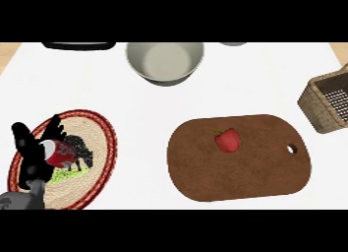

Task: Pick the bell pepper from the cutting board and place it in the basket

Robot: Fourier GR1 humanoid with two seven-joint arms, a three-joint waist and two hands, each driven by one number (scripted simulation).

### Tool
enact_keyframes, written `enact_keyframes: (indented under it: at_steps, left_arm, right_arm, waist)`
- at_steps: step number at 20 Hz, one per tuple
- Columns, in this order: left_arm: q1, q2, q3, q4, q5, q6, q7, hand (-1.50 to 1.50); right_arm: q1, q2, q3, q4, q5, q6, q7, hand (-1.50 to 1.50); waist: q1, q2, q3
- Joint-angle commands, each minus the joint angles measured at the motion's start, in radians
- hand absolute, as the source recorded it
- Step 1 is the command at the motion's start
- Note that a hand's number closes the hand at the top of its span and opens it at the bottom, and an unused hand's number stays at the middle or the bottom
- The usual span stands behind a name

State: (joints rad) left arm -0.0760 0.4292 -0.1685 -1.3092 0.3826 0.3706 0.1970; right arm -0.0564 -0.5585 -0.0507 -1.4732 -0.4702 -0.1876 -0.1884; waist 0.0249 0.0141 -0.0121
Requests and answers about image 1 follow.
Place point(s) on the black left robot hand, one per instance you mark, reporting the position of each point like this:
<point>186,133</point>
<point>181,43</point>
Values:
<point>31,154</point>

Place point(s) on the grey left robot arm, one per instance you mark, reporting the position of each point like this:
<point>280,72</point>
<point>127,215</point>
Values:
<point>17,199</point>

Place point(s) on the wicker basket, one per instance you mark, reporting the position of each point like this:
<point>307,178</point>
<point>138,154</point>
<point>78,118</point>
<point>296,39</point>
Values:
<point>326,105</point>

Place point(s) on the red bell pepper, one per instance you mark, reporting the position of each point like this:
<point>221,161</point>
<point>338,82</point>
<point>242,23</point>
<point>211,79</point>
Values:
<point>228,140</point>

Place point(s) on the brown wooden cutting board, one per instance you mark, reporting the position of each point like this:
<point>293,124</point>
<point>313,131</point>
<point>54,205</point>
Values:
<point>239,164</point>

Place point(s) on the red soda can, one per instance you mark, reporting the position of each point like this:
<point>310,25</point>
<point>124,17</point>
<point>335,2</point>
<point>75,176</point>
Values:
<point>60,153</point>

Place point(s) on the round woven placemat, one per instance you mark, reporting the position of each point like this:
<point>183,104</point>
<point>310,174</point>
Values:
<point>87,131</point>

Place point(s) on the small grey object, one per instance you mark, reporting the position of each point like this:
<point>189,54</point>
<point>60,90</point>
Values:
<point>233,43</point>

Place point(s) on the grey metal pot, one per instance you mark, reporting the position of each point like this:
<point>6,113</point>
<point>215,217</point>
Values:
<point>164,62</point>

